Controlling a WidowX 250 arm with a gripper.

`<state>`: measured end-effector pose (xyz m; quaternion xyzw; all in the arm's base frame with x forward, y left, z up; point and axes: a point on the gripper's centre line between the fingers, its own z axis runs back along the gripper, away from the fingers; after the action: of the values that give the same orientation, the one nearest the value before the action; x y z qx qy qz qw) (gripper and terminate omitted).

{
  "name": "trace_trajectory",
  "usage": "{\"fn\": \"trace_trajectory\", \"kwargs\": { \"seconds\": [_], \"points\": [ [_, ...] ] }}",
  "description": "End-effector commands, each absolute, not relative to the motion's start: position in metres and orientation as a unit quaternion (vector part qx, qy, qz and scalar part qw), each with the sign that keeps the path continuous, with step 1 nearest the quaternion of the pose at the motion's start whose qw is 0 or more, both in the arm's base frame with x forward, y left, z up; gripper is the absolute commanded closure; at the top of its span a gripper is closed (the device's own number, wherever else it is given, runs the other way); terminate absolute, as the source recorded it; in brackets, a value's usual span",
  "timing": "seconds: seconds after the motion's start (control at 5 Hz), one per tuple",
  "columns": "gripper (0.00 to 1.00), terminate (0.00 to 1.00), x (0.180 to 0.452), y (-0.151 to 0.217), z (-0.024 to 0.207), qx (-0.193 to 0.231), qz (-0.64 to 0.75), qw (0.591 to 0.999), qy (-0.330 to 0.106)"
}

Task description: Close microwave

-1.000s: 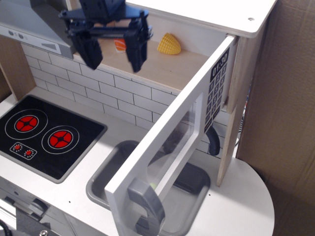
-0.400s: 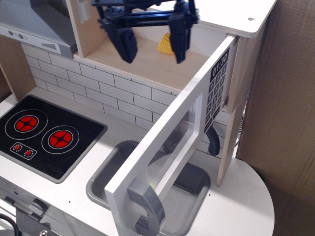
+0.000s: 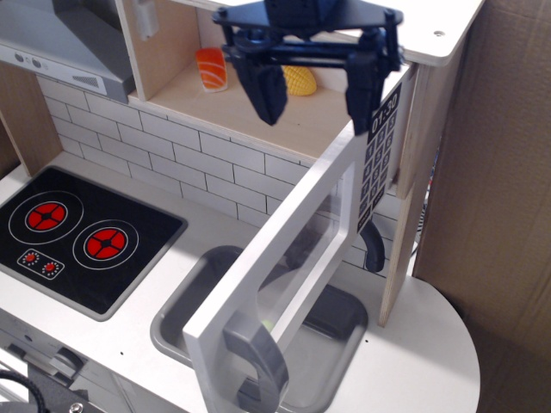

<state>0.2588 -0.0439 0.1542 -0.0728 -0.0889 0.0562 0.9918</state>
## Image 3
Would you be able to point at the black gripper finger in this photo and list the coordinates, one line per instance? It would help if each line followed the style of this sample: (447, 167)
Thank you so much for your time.
(265, 87)
(366, 90)

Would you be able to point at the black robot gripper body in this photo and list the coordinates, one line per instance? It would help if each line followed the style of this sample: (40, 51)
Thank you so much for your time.
(311, 33)

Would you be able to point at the white toy microwave door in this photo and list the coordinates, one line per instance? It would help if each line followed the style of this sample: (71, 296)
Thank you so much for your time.
(283, 270)

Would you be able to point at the wooden microwave cabinet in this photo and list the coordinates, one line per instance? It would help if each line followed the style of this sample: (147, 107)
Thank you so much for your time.
(162, 37)

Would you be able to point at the yellow toy corn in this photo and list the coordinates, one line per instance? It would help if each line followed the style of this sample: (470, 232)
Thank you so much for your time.
(299, 80)

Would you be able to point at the orange salmon sushi toy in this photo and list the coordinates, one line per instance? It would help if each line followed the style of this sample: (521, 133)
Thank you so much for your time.
(211, 65)

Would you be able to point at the dark grey toy faucet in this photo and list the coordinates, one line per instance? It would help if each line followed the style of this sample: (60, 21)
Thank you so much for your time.
(375, 256)

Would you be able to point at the grey range hood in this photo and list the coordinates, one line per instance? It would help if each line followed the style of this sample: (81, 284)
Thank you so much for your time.
(67, 42)

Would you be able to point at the brown cardboard panel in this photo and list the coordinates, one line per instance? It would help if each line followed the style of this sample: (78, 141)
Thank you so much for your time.
(486, 240)

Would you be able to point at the black toy stovetop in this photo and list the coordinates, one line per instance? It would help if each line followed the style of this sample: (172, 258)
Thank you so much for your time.
(80, 243)

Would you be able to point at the grey toy sink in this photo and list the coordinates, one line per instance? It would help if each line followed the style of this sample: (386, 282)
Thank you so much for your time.
(319, 354)

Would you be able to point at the grey oven knob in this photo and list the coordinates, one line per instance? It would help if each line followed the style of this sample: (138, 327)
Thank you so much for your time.
(66, 364)

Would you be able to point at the grey microwave door handle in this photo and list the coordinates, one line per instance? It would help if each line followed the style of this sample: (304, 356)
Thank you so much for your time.
(249, 339)

